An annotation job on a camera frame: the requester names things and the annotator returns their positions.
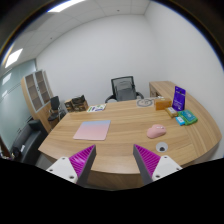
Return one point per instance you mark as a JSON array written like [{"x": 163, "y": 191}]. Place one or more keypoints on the wooden cabinet with glass doors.
[{"x": 36, "y": 95}]

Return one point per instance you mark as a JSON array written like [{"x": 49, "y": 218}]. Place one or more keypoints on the rectangular ceiling light panel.
[{"x": 13, "y": 58}]

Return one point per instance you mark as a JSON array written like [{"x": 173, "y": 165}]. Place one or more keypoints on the small brown cardboard box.
[{"x": 67, "y": 106}]

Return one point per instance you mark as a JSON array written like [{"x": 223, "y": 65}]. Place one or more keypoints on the green-purple printed paper sheet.
[{"x": 96, "y": 108}]

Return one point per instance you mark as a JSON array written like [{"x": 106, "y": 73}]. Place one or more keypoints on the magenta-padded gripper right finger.
[{"x": 156, "y": 165}]

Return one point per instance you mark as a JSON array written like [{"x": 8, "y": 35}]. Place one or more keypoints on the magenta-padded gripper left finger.
[{"x": 71, "y": 165}]

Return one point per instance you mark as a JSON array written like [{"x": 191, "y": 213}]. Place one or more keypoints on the orange-brown box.
[{"x": 163, "y": 104}]

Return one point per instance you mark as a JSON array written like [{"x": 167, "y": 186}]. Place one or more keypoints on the black mesh office chair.
[{"x": 113, "y": 87}]

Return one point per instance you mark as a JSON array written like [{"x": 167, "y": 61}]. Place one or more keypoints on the black leather sofa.
[{"x": 28, "y": 140}]

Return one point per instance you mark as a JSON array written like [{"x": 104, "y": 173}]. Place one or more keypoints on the small black chair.
[{"x": 54, "y": 106}]

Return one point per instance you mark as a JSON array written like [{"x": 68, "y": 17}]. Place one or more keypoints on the grey backpack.
[{"x": 125, "y": 91}]

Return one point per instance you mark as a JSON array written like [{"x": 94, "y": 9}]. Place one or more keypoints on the wooden side desk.
[{"x": 163, "y": 88}]

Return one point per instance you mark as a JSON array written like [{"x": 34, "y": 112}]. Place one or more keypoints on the pink computer mouse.
[{"x": 156, "y": 131}]

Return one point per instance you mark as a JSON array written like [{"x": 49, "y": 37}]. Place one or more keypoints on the small blue packet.
[{"x": 180, "y": 121}]

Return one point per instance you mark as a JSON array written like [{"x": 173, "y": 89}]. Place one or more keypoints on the purple standing pouch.
[{"x": 179, "y": 98}]

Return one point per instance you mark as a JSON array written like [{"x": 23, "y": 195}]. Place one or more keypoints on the grey circle printed sheet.
[{"x": 145, "y": 103}]

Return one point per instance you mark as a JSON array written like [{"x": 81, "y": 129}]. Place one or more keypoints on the tan wrapped packet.
[{"x": 171, "y": 112}]

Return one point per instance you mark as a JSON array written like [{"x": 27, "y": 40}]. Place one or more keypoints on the green wipes packet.
[{"x": 188, "y": 117}]

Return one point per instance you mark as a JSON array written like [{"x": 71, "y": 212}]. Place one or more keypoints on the pink-blue gradient mouse pad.
[{"x": 92, "y": 130}]

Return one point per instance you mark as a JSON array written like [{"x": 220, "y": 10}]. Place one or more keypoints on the black open box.
[{"x": 78, "y": 99}]

